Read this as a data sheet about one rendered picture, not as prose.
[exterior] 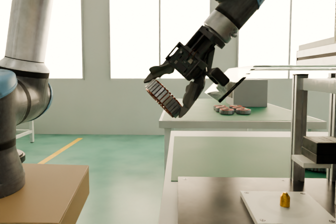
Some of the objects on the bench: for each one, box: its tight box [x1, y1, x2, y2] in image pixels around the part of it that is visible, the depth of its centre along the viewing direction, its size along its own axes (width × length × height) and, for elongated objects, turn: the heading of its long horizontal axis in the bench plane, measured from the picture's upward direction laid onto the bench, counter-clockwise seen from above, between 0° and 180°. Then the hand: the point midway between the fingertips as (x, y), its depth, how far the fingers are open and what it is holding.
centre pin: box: [280, 192, 290, 208], centre depth 60 cm, size 2×2×3 cm
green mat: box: [171, 136, 327, 182], centre depth 111 cm, size 94×61×1 cm
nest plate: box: [241, 191, 336, 224], centre depth 60 cm, size 15×15×1 cm
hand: (162, 99), depth 74 cm, fingers closed on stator, 13 cm apart
